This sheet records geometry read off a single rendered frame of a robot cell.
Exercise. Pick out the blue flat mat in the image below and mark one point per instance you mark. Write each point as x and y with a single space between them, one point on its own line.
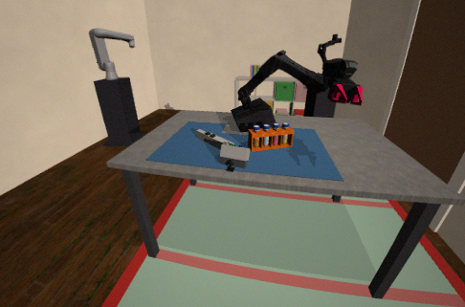
307 158

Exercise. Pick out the orange tube rack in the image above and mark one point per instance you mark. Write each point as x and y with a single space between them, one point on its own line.
260 134

